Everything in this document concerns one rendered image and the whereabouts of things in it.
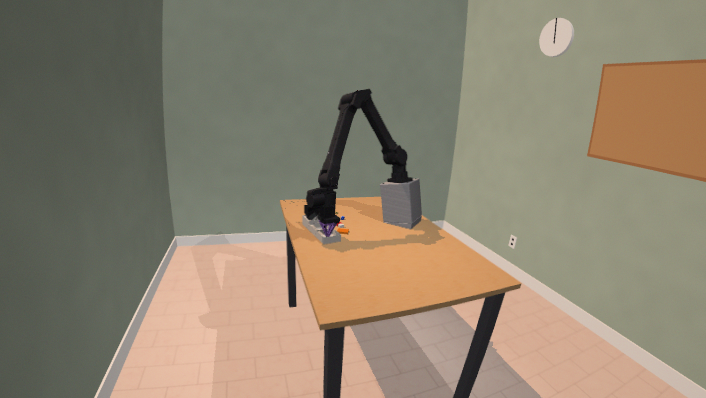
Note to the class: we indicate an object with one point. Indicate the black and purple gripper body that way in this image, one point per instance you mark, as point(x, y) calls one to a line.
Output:
point(330, 220)

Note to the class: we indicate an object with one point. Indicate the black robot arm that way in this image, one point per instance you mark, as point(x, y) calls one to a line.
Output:
point(349, 103)

